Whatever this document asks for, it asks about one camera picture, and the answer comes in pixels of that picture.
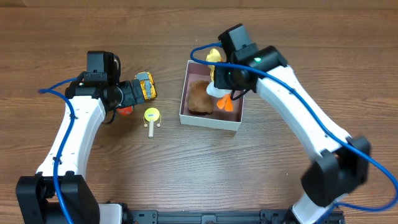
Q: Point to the yellow toy bulldozer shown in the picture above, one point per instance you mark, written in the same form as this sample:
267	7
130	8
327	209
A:
147	84

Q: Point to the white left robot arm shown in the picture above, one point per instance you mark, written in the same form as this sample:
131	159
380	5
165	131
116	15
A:
58	192

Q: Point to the brown plush bear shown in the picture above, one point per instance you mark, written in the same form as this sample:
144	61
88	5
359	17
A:
199	101

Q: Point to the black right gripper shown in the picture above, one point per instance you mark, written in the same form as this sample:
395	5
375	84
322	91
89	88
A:
222	79

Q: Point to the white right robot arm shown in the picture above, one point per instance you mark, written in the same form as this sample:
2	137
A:
339	162

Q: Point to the white box pink interior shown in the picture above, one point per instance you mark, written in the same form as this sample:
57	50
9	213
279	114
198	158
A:
219	119

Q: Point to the white plush duck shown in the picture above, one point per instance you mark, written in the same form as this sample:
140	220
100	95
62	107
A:
224	101

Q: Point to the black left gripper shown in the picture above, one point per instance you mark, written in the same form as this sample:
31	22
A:
137	92

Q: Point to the yellow wooden rattle drum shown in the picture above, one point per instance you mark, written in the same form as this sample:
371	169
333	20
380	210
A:
152	119

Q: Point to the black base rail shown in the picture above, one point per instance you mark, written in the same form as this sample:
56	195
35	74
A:
260	217

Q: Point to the red toy ball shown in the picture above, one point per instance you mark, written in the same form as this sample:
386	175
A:
125	111

